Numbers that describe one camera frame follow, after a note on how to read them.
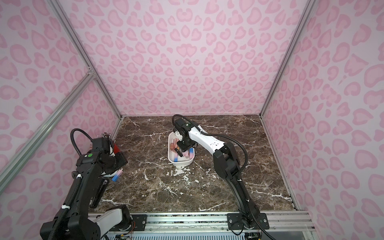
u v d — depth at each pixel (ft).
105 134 2.82
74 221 1.24
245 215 2.06
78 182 1.48
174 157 3.15
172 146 3.24
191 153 3.12
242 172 1.84
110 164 2.17
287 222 2.41
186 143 2.66
